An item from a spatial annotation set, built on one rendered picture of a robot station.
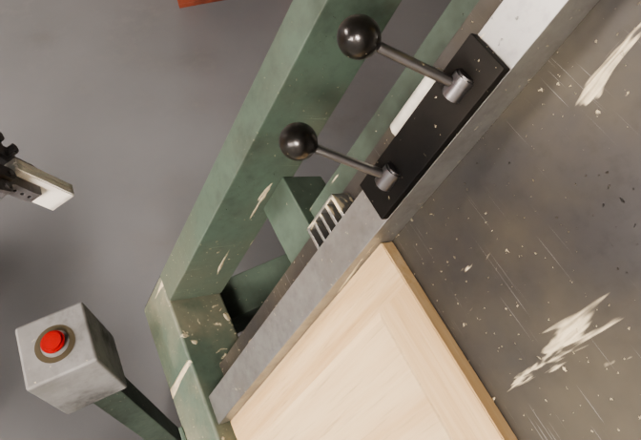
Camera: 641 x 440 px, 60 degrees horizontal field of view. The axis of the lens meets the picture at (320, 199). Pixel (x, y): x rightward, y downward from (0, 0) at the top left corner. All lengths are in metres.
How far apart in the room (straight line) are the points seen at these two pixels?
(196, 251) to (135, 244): 1.29
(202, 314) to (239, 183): 0.33
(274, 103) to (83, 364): 0.56
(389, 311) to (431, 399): 0.10
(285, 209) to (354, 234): 0.25
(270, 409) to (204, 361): 0.20
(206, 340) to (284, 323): 0.31
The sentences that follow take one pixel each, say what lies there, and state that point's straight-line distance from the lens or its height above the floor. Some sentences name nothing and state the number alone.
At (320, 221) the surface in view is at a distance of 0.71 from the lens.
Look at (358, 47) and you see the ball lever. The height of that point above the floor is 1.55.
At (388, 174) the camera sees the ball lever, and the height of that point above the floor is 1.41.
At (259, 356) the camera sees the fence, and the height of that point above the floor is 1.07.
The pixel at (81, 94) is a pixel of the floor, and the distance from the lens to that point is 2.82.
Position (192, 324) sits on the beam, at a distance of 1.07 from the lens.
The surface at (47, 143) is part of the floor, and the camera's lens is 2.67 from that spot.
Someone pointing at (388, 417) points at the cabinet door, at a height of 1.20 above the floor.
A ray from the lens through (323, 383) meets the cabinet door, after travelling 0.77.
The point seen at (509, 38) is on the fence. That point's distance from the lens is 0.52.
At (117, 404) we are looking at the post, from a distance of 1.36.
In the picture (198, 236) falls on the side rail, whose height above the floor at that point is 1.07.
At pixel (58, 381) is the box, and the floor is 0.91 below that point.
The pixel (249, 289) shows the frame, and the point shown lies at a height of 0.79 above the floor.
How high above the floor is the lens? 1.87
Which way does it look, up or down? 57 degrees down
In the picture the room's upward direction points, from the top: straight up
